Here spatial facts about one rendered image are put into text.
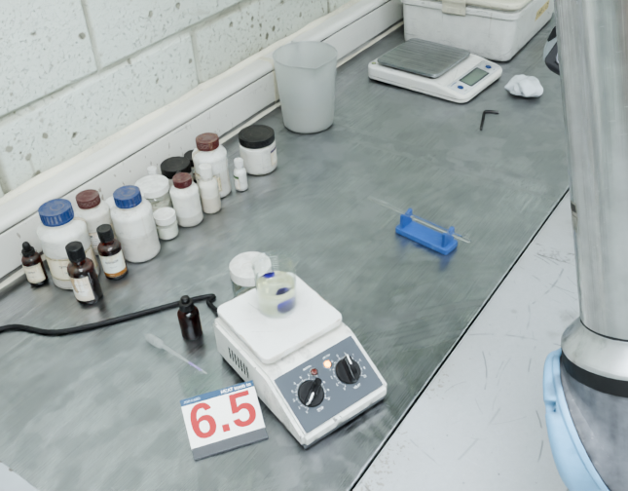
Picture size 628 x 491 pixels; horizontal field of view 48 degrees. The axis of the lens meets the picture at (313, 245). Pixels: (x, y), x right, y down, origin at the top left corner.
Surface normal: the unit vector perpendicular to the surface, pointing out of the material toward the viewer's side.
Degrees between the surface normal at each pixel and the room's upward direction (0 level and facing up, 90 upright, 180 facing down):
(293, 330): 0
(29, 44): 90
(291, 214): 0
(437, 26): 93
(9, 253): 90
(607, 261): 84
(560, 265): 0
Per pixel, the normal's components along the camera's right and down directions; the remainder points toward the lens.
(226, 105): 0.82, 0.32
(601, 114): -0.71, 0.33
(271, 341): -0.04, -0.79
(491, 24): -0.54, 0.58
